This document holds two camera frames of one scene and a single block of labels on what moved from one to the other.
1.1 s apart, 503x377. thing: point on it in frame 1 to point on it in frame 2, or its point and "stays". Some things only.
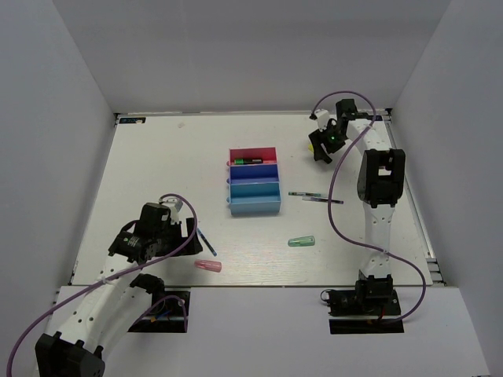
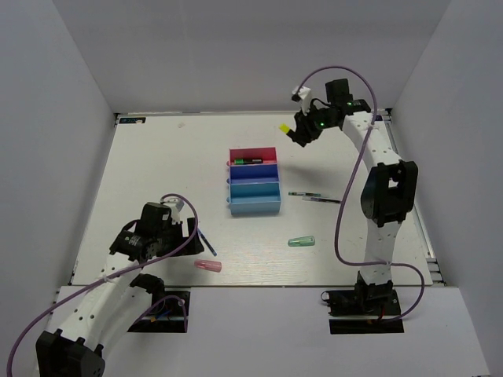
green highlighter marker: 247,161 stays
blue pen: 207,242 stays
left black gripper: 196,247 stays
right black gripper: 317,137 to 304,133
